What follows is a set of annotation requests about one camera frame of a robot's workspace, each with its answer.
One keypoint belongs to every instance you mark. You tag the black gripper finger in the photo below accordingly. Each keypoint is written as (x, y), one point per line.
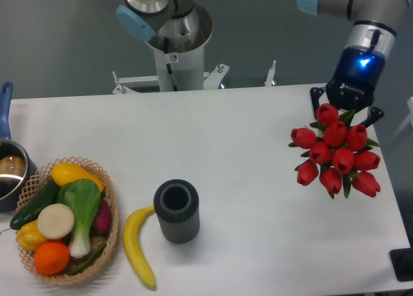
(315, 95)
(374, 114)

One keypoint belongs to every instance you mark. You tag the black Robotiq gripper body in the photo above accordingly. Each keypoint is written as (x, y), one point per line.
(354, 80)

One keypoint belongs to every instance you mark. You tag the red tulip bouquet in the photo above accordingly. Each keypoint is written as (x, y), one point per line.
(336, 153)

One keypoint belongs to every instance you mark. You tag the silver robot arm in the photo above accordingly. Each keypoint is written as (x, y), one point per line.
(375, 22)

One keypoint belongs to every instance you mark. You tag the dark grey ribbed vase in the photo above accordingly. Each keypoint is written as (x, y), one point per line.
(176, 203)

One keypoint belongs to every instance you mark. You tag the black device at edge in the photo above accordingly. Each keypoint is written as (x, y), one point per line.
(402, 264)

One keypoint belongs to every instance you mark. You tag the yellow banana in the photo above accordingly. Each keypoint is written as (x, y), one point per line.
(132, 246)

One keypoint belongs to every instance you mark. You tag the purple radish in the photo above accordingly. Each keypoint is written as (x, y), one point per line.
(103, 219)

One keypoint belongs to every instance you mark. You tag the green bok choy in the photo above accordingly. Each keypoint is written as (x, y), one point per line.
(83, 198)

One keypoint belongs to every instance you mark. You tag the yellow squash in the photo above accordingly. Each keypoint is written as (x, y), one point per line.
(64, 173)

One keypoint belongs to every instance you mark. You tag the woven wicker basket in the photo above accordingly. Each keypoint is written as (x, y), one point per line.
(33, 187)

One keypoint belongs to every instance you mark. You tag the dark green cucumber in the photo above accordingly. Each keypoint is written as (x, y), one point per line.
(30, 212)

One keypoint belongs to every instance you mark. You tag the cream round disc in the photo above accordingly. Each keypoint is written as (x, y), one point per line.
(55, 221)

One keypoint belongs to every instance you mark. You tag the green chili pepper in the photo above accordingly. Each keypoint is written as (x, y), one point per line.
(88, 261)

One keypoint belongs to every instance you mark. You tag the orange fruit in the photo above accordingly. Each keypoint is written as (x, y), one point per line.
(51, 257)

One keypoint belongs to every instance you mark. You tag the yellow bell pepper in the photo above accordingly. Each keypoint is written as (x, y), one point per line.
(29, 237)

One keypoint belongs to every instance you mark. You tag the white metal frame bracket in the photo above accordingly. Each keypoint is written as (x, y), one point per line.
(127, 85)

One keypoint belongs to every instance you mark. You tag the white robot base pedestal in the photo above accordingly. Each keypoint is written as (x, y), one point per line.
(178, 49)

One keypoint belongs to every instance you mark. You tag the blue handled saucepan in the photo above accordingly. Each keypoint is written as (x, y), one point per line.
(16, 165)

